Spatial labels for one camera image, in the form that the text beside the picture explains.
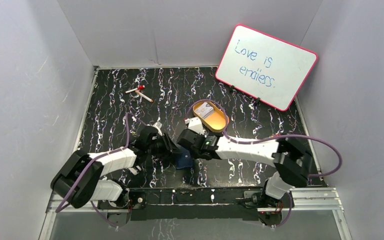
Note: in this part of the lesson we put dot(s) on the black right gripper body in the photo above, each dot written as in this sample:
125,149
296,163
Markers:
197,153

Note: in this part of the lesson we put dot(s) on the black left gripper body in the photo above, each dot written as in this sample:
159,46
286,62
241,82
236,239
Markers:
170,145

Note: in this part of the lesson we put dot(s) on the blue leather card holder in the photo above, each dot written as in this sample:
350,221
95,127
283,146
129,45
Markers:
184,159

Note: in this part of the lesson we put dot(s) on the silver credit card stack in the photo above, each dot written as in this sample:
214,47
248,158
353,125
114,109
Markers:
205,110

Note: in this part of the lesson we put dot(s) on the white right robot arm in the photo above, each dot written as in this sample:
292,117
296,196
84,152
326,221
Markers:
288,156

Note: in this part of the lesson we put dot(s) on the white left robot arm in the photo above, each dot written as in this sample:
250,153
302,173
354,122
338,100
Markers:
80,180

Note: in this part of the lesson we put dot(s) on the yellow oval tray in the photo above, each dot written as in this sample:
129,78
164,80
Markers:
216,122

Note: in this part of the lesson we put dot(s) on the orange capped marker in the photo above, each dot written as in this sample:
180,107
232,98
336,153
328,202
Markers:
144,96

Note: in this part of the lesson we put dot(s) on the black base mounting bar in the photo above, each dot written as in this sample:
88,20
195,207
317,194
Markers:
200,203

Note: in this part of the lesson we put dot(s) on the red capped marker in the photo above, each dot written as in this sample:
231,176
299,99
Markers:
140,87

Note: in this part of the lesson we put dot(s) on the pink framed whiteboard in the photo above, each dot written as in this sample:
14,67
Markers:
265,67

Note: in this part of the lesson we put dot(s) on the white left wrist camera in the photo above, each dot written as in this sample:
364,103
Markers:
158,126

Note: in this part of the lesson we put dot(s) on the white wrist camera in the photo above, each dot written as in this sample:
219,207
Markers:
158,126
195,124

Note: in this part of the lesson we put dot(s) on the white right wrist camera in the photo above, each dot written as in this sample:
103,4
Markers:
195,124

